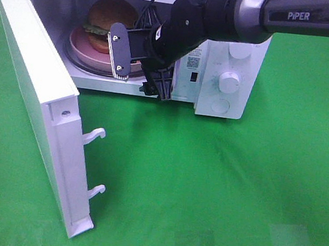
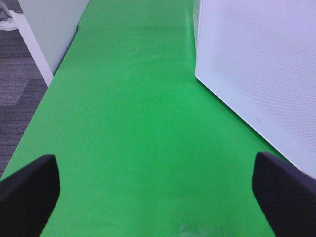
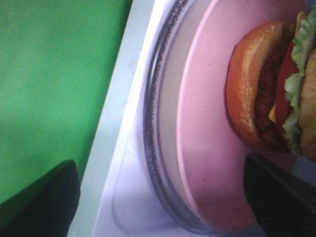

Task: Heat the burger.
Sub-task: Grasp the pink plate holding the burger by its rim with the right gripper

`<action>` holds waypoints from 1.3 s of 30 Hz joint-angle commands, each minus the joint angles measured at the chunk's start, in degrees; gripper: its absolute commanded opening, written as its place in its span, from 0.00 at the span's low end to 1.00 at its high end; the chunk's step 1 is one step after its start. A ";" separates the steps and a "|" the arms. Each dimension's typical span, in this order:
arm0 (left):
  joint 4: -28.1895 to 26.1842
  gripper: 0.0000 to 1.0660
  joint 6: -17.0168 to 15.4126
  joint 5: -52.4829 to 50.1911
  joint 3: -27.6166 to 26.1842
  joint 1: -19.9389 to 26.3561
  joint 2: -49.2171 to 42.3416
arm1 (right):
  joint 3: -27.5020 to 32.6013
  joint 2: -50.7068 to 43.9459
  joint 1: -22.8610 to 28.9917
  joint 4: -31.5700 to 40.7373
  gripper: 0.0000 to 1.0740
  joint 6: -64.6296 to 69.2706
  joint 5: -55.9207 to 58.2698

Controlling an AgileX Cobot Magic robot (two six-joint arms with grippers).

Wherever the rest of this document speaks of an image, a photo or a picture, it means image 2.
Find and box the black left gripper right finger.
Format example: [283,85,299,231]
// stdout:
[252,152,316,237]

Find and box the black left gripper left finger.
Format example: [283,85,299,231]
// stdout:
[0,155,61,237]

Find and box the white microwave door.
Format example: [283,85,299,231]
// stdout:
[196,0,316,177]

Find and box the white microwave oven body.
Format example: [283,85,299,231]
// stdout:
[193,0,202,51]

